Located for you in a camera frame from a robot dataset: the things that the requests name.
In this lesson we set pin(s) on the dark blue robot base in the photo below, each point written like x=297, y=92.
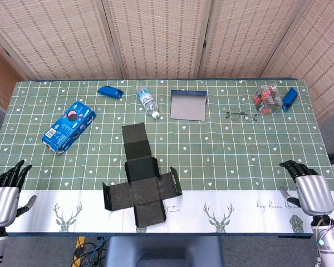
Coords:
x=161, y=250

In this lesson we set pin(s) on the blue cookie package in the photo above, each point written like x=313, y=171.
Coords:
x=69, y=125

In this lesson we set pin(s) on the clear plastic water bottle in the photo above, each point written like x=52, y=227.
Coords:
x=148, y=101

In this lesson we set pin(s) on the blue foil snack packet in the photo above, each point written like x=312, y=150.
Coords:
x=290, y=97
x=108, y=91

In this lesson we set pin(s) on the green checked tablecloth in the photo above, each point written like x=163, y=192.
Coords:
x=211, y=155

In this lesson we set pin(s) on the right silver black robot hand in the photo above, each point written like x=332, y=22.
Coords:
x=314, y=194

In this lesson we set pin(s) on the woven bamboo screen panel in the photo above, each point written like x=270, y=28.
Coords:
x=245, y=36
x=158, y=36
x=58, y=36
x=323, y=55

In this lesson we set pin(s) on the black foldable paper box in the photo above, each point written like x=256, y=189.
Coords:
x=144, y=192

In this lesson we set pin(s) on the clear jar with red items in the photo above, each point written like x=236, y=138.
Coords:
x=267, y=98

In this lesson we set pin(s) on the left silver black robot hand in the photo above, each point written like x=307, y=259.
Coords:
x=2, y=200

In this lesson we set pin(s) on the thin black frame eyeglasses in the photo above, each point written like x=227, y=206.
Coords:
x=234, y=115

